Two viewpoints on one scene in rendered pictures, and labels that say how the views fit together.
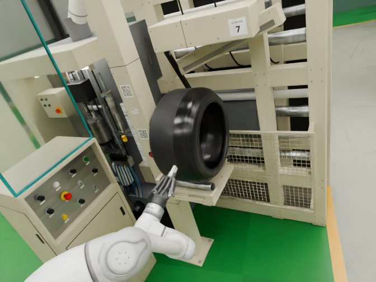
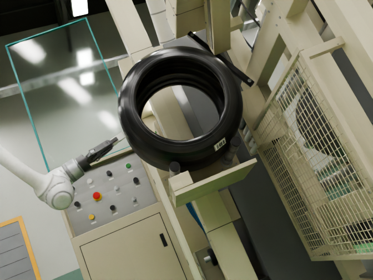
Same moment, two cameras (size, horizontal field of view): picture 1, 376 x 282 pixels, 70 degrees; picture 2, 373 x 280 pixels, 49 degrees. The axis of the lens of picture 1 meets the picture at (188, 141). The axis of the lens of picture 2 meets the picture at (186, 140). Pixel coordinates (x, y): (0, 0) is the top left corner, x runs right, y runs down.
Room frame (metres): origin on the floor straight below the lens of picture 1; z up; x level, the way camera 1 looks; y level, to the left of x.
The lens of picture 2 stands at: (0.16, -1.32, 0.54)
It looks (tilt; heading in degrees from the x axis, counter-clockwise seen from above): 15 degrees up; 46
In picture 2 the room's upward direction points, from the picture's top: 24 degrees counter-clockwise
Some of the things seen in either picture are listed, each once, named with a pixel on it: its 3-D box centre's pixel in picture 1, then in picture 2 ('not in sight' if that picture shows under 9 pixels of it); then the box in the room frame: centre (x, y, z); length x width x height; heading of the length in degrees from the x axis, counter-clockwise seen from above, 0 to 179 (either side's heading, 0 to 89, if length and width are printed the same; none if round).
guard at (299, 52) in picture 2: (249, 170); (307, 175); (1.59, -0.38, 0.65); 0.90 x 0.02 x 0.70; 55
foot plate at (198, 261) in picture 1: (193, 248); not in sight; (1.58, 0.22, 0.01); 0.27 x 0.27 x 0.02; 55
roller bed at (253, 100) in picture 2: not in sight; (254, 121); (1.89, -0.04, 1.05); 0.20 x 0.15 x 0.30; 55
